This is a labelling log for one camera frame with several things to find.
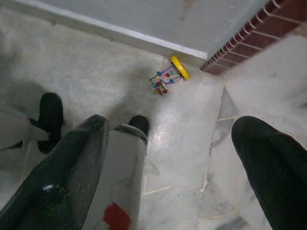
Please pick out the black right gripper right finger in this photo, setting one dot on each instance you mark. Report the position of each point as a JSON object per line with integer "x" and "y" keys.
{"x": 275, "y": 172}

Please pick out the colourful bead maze toy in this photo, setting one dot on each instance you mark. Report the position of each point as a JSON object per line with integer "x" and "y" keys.
{"x": 180, "y": 65}

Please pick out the white robot leg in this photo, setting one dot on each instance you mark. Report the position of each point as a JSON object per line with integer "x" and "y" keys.
{"x": 12, "y": 129}
{"x": 120, "y": 167}

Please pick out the black robot right foot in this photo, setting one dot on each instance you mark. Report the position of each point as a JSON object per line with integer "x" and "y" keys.
{"x": 139, "y": 124}

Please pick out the white skirting board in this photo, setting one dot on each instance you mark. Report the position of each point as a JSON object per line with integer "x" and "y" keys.
{"x": 120, "y": 30}

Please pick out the white robot left leg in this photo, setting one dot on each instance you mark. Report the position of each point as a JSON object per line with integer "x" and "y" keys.
{"x": 12, "y": 129}

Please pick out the white robot right leg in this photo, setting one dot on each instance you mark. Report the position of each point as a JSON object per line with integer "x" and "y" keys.
{"x": 120, "y": 167}

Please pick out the black robot foot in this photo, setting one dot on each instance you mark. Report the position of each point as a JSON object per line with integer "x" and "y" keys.
{"x": 51, "y": 107}
{"x": 139, "y": 124}

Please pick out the black robot left foot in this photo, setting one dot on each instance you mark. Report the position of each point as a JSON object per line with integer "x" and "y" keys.
{"x": 51, "y": 107}

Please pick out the red tape patch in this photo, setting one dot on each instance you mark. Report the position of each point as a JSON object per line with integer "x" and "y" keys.
{"x": 117, "y": 216}

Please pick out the red brick tile skirting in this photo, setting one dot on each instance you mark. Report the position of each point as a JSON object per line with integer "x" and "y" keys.
{"x": 239, "y": 45}

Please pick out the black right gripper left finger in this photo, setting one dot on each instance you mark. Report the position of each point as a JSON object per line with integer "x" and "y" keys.
{"x": 60, "y": 179}

